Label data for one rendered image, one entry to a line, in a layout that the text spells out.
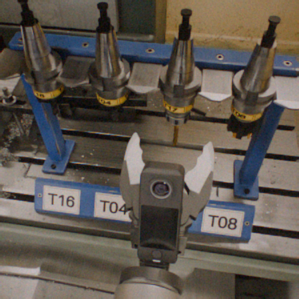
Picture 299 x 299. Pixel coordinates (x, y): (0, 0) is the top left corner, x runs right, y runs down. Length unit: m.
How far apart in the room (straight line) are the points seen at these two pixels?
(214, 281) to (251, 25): 1.12
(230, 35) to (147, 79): 1.15
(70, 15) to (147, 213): 0.97
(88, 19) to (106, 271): 0.80
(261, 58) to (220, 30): 1.16
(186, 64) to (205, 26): 1.14
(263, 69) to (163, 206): 0.25
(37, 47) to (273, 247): 0.57
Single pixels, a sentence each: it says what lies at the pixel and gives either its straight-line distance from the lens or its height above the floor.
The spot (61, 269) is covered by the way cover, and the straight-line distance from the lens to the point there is 0.87.
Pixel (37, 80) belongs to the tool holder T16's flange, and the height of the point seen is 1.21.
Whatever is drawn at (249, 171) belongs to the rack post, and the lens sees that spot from 0.77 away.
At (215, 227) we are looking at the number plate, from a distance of 0.72.
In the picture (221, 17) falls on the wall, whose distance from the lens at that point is 1.62.
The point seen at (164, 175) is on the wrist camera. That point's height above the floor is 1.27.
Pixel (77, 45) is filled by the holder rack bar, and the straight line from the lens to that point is 0.61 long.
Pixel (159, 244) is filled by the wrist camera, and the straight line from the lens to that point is 0.40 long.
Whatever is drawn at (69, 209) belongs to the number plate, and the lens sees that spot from 0.75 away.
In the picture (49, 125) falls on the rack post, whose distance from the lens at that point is 0.75.
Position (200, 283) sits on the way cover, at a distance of 0.88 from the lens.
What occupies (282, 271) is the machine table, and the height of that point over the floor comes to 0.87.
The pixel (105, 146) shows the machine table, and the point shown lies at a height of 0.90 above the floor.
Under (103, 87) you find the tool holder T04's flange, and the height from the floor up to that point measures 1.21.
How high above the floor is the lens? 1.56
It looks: 51 degrees down
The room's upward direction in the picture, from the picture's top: straight up
